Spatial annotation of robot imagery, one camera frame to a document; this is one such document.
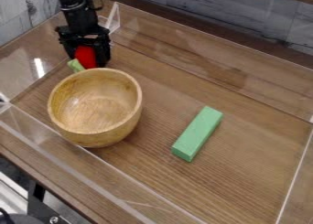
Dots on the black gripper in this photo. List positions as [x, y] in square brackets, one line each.
[84, 32]

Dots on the red plush fruit green leaf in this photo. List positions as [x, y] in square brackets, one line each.
[84, 59]

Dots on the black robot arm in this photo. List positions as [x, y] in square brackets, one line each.
[77, 4]

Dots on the wooden bowl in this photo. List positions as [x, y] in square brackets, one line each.
[95, 107]

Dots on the green rectangular block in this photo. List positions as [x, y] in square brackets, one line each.
[195, 134]

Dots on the black metal table leg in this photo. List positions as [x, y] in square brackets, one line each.
[36, 192]

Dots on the clear acrylic corner bracket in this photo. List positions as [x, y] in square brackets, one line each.
[111, 22]

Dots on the clear acrylic tray wall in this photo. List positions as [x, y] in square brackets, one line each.
[246, 179]

